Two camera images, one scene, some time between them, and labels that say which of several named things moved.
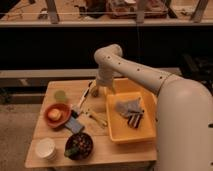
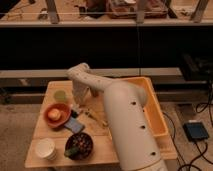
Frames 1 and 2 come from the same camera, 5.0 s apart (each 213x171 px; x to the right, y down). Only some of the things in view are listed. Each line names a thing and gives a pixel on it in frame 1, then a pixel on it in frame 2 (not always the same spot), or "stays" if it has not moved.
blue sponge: x=74 y=125 stays
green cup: x=60 y=96 stays
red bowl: x=57 y=114 stays
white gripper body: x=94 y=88 to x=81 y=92
